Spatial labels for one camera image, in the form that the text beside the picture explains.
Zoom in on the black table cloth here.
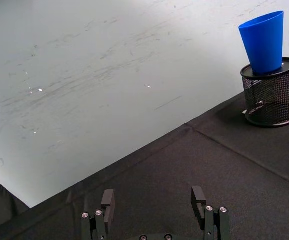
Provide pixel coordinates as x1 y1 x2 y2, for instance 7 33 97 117
0 72 289 240

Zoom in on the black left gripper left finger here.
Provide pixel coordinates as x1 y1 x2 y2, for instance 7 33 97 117
81 188 116 240

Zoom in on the blue plastic cup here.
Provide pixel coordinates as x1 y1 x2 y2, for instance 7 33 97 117
238 10 285 75

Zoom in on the black mesh pen holder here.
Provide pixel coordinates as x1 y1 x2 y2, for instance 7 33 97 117
240 56 289 128

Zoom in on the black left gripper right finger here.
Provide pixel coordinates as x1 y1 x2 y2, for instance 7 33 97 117
190 185 231 240

